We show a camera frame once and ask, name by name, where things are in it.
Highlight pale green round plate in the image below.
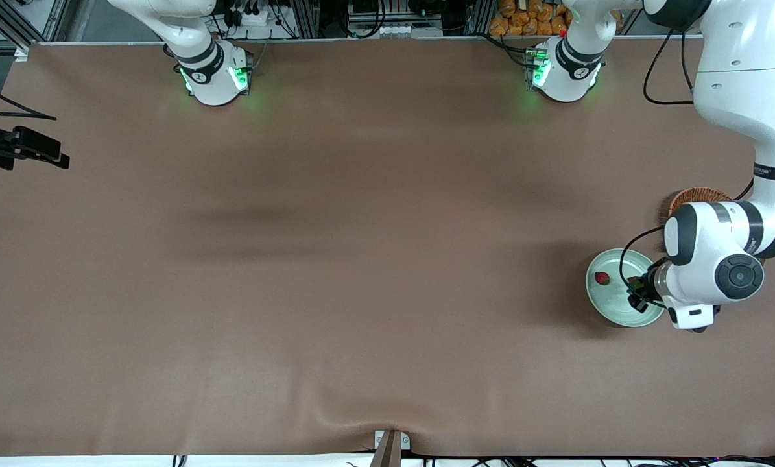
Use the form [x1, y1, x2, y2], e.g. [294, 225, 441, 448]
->
[585, 248, 669, 328]

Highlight brown wicker basket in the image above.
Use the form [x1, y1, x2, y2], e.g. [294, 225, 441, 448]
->
[668, 187, 733, 221]

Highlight brown table cover mat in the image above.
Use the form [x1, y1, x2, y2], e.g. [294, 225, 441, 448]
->
[0, 36, 775, 458]

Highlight white power strip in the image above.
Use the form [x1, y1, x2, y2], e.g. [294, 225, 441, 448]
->
[227, 0, 272, 28]

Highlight pile of orange round food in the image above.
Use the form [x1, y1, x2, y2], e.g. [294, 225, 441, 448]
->
[489, 0, 573, 37]

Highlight white terminal block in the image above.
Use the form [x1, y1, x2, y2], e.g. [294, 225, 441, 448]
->
[348, 23, 406, 37]

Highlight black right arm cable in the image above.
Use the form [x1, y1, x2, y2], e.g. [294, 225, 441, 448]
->
[0, 77, 57, 121]

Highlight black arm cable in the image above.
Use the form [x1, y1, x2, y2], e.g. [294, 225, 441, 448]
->
[619, 29, 757, 311]
[0, 77, 57, 121]

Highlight aluminium frame corner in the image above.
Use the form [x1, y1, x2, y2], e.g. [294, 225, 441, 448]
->
[0, 0, 70, 62]

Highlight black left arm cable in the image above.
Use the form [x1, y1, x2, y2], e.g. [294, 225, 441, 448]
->
[619, 29, 757, 311]

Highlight metal table edge bracket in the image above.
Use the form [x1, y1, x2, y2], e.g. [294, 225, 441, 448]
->
[369, 429, 412, 467]

